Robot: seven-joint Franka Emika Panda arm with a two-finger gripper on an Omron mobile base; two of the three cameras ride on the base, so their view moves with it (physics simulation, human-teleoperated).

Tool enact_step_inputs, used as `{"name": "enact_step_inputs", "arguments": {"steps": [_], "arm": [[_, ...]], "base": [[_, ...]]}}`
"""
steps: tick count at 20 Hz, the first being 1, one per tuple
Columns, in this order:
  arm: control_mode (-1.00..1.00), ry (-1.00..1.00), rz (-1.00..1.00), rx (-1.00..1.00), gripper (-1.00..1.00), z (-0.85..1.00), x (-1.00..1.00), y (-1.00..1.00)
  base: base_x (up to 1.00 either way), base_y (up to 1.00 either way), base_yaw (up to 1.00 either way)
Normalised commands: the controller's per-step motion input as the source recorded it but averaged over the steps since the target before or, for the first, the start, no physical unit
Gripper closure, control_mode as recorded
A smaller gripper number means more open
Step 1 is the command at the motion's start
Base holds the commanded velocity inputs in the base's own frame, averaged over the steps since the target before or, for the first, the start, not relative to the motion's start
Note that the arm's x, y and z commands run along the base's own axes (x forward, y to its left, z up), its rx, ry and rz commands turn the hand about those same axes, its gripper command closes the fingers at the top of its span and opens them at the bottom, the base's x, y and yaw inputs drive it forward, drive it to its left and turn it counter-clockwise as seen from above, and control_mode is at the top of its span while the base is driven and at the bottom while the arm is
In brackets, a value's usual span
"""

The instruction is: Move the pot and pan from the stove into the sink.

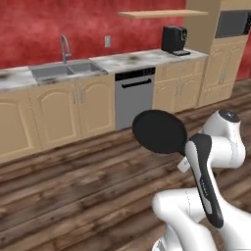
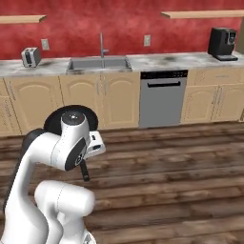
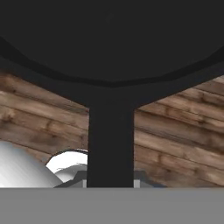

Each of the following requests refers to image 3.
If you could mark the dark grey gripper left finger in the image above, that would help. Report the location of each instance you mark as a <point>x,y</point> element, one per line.
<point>76,180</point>

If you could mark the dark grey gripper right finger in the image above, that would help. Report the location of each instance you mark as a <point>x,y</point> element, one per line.
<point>142,181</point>

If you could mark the black frying pan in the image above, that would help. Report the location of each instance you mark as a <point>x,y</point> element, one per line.
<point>110,40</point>

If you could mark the white round object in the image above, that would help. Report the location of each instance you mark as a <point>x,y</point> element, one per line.
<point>68,162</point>

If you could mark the silver grey rounded object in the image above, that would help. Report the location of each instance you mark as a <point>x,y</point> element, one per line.
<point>20,169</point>

